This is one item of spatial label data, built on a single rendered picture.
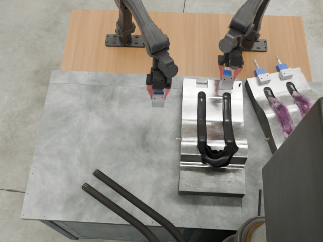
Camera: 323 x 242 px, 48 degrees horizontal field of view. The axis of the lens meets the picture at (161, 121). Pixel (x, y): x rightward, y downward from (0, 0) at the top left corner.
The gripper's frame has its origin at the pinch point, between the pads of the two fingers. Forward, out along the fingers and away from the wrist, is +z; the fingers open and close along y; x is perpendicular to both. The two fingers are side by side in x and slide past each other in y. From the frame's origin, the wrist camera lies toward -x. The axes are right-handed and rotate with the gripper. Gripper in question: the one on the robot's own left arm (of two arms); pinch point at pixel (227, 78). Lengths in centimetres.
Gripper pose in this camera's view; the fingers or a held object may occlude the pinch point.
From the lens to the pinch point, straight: 160.3
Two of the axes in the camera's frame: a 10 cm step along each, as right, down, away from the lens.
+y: 10.0, 0.7, 0.2
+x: 0.1, -5.2, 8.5
